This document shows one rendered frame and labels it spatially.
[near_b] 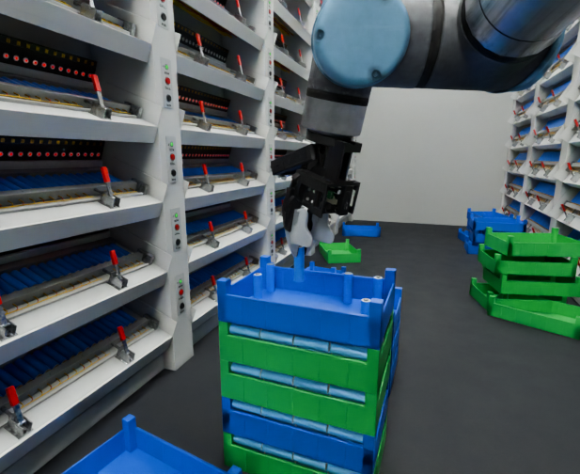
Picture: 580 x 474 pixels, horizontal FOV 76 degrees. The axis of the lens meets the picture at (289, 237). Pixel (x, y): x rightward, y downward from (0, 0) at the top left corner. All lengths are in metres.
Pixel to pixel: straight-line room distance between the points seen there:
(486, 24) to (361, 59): 0.11
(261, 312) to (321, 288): 0.20
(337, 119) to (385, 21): 0.17
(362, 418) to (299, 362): 0.14
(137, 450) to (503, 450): 0.79
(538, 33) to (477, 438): 0.85
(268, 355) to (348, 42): 0.52
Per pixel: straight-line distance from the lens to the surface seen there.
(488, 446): 1.04
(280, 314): 0.67
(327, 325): 0.64
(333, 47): 0.41
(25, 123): 0.83
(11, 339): 0.83
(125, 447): 0.99
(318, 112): 0.54
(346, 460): 0.77
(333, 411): 0.72
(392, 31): 0.41
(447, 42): 0.43
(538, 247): 1.75
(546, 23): 0.38
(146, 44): 1.08
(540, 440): 1.11
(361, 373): 0.67
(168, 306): 1.14
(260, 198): 1.69
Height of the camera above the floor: 0.62
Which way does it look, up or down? 12 degrees down
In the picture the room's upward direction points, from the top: straight up
